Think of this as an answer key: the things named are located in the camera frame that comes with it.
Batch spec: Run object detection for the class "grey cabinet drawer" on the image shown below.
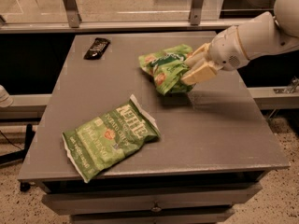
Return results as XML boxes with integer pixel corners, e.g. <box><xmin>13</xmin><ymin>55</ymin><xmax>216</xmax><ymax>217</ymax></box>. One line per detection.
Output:
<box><xmin>42</xmin><ymin>182</ymin><xmax>262</xmax><ymax>215</ymax></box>

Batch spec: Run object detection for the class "right metal railing post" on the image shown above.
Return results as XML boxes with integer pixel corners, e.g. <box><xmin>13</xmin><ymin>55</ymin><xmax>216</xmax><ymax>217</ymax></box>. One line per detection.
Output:
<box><xmin>189</xmin><ymin>0</ymin><xmax>204</xmax><ymax>25</ymax></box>

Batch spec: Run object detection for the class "metal floor bracket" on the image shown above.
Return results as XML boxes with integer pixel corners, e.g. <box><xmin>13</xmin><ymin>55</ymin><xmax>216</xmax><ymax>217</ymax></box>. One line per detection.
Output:
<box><xmin>274</xmin><ymin>77</ymin><xmax>299</xmax><ymax>94</ymax></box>

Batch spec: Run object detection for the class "black snack bar wrapper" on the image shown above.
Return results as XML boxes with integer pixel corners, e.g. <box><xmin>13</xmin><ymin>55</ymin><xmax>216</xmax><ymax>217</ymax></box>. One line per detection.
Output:
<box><xmin>84</xmin><ymin>37</ymin><xmax>110</xmax><ymax>60</ymax></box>

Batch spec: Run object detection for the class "metal railing post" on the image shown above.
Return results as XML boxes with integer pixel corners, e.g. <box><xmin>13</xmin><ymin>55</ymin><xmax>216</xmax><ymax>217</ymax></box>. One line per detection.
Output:
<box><xmin>189</xmin><ymin>0</ymin><xmax>204</xmax><ymax>25</ymax></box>
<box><xmin>63</xmin><ymin>0</ymin><xmax>81</xmax><ymax>28</ymax></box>

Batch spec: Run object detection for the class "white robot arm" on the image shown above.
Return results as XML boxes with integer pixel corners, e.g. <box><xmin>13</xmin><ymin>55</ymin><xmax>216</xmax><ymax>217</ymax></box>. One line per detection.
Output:
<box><xmin>181</xmin><ymin>0</ymin><xmax>299</xmax><ymax>85</ymax></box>

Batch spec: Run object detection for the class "green rice chip bag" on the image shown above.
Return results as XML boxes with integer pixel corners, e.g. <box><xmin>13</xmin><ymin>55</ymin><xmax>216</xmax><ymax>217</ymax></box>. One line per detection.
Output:
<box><xmin>138</xmin><ymin>44</ymin><xmax>193</xmax><ymax>95</ymax></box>

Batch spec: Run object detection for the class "white object at left edge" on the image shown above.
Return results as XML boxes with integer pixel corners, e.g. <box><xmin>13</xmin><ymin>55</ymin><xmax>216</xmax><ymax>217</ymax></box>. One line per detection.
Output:
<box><xmin>0</xmin><ymin>85</ymin><xmax>13</xmax><ymax>107</ymax></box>

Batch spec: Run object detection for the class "green jalapeno Kettle chip bag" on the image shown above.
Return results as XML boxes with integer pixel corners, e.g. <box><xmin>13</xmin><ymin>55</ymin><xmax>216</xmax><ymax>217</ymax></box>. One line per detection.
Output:
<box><xmin>62</xmin><ymin>95</ymin><xmax>160</xmax><ymax>183</ymax></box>

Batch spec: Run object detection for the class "left metal railing post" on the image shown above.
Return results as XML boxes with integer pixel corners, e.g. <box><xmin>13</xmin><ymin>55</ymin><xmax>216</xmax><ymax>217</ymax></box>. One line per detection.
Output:
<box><xmin>63</xmin><ymin>0</ymin><xmax>81</xmax><ymax>28</ymax></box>

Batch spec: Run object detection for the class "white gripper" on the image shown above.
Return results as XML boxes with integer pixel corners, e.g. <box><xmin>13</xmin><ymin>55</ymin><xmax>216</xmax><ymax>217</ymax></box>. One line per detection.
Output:
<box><xmin>181</xmin><ymin>26</ymin><xmax>249</xmax><ymax>85</ymax></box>

